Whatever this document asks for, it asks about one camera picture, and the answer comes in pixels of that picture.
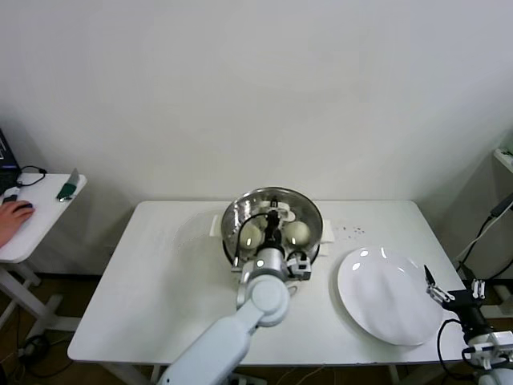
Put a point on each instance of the person's bare hand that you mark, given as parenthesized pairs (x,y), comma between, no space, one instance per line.
(12,220)

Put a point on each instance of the black laptop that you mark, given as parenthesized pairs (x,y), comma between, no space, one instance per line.
(7,160)

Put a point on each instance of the white side table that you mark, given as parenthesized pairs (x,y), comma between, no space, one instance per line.
(44,216)

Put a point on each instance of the dark computer mouse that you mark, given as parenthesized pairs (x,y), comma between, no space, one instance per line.
(28,205)

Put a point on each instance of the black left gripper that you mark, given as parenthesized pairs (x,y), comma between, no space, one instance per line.
(273,232)

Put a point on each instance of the white floor frame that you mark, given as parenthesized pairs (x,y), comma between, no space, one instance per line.
(501,292)

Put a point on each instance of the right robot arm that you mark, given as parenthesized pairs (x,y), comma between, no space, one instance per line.
(493,361)

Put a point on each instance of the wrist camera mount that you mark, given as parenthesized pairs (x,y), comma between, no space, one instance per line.
(485,351)
(300,266)

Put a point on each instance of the white steamed baozi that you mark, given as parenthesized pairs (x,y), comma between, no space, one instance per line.
(298,233)
(249,236)

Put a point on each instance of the white round plate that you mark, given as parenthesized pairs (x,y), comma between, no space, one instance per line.
(380,297)

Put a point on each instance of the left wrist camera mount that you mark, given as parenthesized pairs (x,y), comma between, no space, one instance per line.
(300,266)

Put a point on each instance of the white floor power strip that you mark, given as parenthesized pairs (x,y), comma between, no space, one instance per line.
(28,348)

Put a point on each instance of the grey floor power strip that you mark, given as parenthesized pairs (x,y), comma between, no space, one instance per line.
(254,380)

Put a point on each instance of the small white black gadget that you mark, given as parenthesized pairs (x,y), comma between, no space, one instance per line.
(10,195)

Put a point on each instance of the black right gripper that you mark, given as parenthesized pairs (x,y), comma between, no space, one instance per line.
(467,306)

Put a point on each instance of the white shelf board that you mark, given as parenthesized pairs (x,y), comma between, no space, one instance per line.
(504,162)

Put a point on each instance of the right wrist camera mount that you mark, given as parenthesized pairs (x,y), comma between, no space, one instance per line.
(485,351)

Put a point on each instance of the perforated steel steamer basket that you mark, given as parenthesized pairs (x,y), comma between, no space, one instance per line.
(328,234)

